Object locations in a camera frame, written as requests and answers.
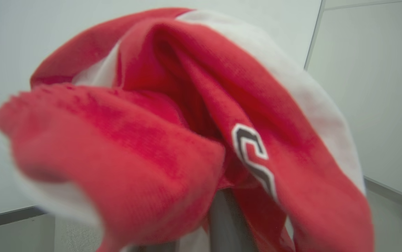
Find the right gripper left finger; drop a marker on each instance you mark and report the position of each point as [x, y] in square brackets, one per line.
[159, 247]

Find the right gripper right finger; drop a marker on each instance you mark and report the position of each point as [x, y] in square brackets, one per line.
[227, 224]

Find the red garment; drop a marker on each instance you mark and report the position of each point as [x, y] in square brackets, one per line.
[152, 140]

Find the dark wall baseboard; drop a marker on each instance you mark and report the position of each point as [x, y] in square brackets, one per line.
[8, 217]

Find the light grey wall baseboard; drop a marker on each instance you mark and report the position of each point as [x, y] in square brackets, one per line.
[390, 190]

